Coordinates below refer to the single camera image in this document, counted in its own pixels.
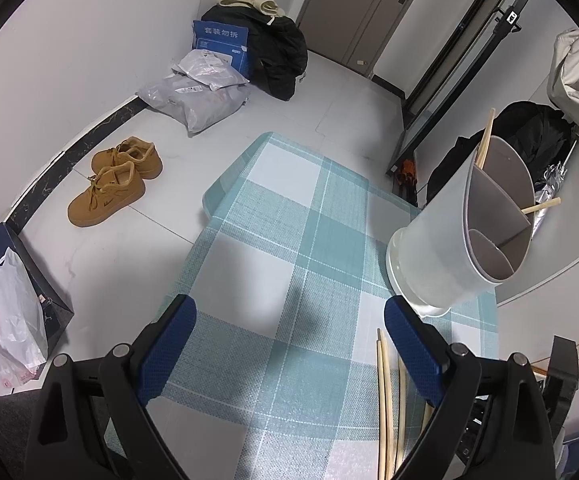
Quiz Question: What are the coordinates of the wooden chopstick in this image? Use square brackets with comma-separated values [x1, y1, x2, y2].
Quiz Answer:
[519, 198, 561, 215]
[397, 356, 408, 461]
[419, 402, 435, 441]
[474, 108, 496, 167]
[376, 328, 388, 480]
[380, 337, 396, 471]

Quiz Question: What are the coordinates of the white plastic bag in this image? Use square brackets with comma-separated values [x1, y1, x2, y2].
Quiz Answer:
[0, 247, 49, 396]

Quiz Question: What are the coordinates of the black bag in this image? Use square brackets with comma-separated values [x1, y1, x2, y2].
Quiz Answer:
[202, 2, 309, 102]

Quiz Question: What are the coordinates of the white utensil holder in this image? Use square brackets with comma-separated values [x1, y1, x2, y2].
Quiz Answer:
[386, 135, 536, 317]

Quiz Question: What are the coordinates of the grey cloth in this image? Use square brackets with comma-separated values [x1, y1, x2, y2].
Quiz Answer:
[0, 392, 45, 480]

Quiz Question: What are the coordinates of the black door frame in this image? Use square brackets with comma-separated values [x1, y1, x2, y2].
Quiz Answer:
[372, 0, 533, 181]

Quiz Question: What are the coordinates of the silver folded umbrella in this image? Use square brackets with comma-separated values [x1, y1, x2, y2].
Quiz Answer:
[529, 130, 579, 241]

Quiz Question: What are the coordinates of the white parcel bag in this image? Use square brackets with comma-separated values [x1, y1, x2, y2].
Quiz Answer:
[171, 50, 250, 92]

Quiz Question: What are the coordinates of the grey parcel bag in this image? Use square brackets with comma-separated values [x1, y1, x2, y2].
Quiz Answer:
[136, 74, 249, 135]

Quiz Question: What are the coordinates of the beige cloth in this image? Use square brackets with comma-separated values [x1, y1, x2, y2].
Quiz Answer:
[218, 0, 288, 18]

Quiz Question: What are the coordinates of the blue cardboard box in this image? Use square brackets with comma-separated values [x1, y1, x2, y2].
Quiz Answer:
[192, 20, 251, 80]

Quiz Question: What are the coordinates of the black hanging backpack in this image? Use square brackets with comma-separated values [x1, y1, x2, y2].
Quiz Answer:
[426, 101, 577, 208]

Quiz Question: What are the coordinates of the teal checked table mat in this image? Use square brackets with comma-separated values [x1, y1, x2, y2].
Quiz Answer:
[102, 131, 500, 480]

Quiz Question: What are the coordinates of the dark blue paper bag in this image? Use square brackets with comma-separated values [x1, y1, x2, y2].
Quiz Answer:
[0, 222, 75, 361]

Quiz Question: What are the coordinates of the grey door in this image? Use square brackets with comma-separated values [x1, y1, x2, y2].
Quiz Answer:
[294, 0, 420, 66]

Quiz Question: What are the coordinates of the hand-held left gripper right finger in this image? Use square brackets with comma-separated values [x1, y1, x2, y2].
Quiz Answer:
[383, 295, 570, 480]

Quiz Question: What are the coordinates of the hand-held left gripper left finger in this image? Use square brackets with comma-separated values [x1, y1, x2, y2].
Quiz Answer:
[24, 294, 198, 480]

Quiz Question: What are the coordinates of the orange black tool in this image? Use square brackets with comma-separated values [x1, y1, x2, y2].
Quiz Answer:
[397, 159, 419, 196]

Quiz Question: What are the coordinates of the white wardrobe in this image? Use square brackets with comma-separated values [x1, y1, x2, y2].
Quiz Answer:
[494, 230, 579, 361]

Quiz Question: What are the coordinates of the tan shoe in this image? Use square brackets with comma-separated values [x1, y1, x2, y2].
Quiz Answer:
[91, 136, 164, 180]
[67, 161, 146, 227]

